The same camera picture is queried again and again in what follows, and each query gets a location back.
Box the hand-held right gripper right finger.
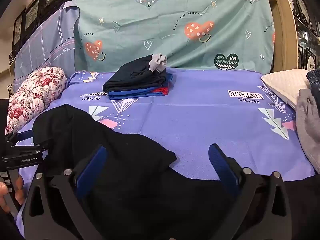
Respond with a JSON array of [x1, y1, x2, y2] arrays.
[[209, 144, 293, 240]]

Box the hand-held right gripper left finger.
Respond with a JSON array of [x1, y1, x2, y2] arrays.
[[24, 145, 108, 240]]

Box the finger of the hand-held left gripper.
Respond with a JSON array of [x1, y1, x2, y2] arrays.
[[10, 140, 53, 156], [4, 129, 34, 147]]

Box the black pants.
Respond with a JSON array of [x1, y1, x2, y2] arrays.
[[32, 104, 320, 240]]

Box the person's left hand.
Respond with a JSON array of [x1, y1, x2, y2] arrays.
[[0, 175, 25, 213]]

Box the floral pillow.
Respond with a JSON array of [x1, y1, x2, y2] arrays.
[[5, 67, 68, 134]]

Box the purple printed bed sheet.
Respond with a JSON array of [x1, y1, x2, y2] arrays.
[[15, 69, 317, 230]]

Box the blue-grey plaid sheet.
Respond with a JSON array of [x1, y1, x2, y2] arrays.
[[14, 1, 80, 88]]

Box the grey garment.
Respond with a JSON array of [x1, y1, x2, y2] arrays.
[[296, 89, 320, 175]]

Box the white textured pillow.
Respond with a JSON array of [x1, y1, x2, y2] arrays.
[[261, 69, 312, 111]]

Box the grey cloth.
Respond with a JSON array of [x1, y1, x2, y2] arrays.
[[149, 54, 168, 72]]

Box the dark framed picture panel screen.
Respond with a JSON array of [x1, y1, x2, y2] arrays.
[[9, 0, 110, 64]]

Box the dark denim jeans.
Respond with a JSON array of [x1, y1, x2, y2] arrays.
[[306, 67, 320, 98]]

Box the teal heart printed sheet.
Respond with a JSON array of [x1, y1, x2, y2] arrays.
[[74, 0, 275, 72]]

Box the wooden cabinet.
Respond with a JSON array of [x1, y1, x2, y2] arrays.
[[257, 0, 320, 73]]

